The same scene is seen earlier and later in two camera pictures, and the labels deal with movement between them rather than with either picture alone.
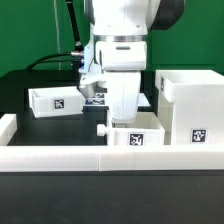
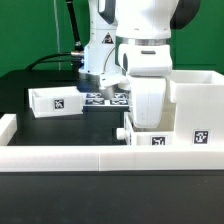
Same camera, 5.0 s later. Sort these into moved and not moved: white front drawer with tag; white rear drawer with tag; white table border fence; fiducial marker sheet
Moved: white front drawer with tag
Not moved: white table border fence; white rear drawer with tag; fiducial marker sheet
